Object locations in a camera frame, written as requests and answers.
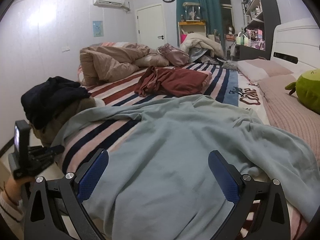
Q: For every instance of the pink satin bag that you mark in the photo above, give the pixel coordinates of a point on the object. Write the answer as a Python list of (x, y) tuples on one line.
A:
[(176, 57)]

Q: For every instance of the person's left hand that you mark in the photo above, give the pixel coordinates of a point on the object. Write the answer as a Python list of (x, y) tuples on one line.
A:
[(13, 189)]

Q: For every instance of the white wall air conditioner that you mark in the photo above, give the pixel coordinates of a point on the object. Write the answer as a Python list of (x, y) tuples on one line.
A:
[(112, 3)]

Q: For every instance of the dark red folded garment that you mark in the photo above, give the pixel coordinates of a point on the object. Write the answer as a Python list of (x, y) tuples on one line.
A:
[(177, 82)]

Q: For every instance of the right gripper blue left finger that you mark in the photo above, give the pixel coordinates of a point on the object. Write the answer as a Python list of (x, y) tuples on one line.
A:
[(43, 218)]

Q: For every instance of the mannequin head with wig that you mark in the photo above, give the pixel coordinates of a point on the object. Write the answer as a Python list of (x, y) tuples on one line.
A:
[(230, 29)]

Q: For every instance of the white bedroom door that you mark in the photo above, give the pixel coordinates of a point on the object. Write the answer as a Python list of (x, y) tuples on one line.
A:
[(150, 26)]

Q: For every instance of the olive brown garment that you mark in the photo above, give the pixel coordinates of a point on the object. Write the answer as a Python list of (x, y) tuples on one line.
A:
[(48, 134)]

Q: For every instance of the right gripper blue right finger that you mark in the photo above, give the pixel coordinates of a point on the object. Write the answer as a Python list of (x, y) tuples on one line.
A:
[(259, 208)]

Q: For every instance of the teal window curtain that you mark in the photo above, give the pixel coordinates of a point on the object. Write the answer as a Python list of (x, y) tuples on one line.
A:
[(210, 11)]

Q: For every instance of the dark navy clothing pile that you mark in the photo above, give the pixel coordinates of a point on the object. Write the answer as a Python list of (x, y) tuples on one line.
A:
[(48, 100)]

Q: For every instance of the light blue sweater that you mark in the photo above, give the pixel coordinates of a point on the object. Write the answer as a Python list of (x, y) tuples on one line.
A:
[(180, 159)]

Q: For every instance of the glass display case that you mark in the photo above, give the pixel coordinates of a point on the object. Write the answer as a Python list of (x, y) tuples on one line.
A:
[(192, 11)]

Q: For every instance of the beige crumpled duvet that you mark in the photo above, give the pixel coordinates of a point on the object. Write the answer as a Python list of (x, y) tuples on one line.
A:
[(113, 61)]

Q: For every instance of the dark tall bookshelf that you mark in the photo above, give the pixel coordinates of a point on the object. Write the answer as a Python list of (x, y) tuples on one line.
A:
[(261, 19)]

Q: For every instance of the cream blanket pile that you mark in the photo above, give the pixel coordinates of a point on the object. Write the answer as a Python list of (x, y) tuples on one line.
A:
[(197, 45)]

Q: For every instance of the striped fleece bed blanket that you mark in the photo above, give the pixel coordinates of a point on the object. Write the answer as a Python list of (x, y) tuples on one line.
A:
[(160, 97)]

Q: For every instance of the pink ribbed pillow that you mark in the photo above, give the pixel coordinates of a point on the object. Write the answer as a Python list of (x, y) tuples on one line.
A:
[(286, 112)]

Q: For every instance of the yellow small shelf unit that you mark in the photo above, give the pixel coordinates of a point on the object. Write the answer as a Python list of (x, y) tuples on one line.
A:
[(188, 27)]

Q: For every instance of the green avocado plush toy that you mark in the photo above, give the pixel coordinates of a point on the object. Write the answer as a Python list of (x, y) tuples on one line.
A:
[(307, 88)]

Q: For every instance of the blue wall poster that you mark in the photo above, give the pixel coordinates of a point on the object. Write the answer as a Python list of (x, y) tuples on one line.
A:
[(98, 30)]

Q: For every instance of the white bed headboard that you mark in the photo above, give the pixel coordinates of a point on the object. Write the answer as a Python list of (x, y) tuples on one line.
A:
[(296, 45)]

